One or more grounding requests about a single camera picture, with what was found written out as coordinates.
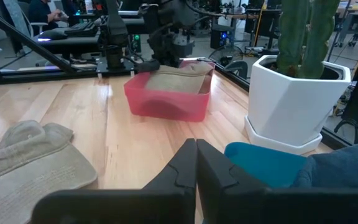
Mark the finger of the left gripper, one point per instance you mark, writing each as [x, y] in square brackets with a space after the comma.
[148, 66]

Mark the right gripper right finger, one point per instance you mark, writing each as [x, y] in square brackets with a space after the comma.
[259, 208]

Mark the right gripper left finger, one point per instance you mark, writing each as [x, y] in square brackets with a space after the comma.
[120, 208]

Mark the blue denim hat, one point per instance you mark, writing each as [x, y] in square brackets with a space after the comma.
[340, 168]

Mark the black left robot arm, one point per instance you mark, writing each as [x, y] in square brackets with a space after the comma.
[113, 31]

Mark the teal plastic bin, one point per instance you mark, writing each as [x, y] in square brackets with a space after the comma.
[259, 165]

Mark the pink plastic bin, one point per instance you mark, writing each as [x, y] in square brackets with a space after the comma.
[166, 105]

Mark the black computer tower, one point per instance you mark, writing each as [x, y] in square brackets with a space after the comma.
[219, 37]

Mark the black floor fan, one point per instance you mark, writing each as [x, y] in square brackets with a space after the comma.
[227, 58]

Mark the black keyboard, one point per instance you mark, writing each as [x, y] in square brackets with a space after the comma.
[81, 28]

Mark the black office desk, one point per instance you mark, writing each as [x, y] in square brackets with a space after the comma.
[73, 43]

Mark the black computer mouse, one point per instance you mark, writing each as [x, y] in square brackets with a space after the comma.
[53, 34]

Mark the white faceted plant pot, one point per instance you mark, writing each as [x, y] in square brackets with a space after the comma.
[291, 109]

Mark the person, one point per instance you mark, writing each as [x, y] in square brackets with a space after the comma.
[42, 12]

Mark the green cactus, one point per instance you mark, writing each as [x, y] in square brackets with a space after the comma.
[297, 37]

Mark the wooden workbench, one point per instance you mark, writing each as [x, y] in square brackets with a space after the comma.
[353, 12]

